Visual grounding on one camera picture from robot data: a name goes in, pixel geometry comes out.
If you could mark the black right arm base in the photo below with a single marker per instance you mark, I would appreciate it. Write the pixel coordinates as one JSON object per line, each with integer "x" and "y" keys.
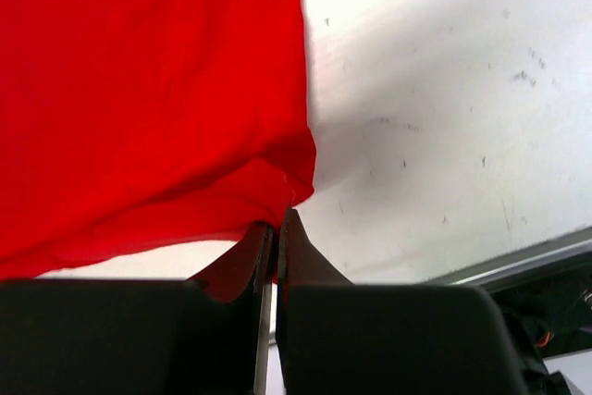
{"x": 547, "y": 311}

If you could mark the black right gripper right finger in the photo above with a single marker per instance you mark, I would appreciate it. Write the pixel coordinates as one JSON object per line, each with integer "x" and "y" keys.
{"x": 336, "y": 337}

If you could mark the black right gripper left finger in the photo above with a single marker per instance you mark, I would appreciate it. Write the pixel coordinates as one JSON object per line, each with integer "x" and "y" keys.
{"x": 207, "y": 334}

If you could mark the red t shirt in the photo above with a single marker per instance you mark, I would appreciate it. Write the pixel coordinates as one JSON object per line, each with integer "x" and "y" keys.
{"x": 128, "y": 125}

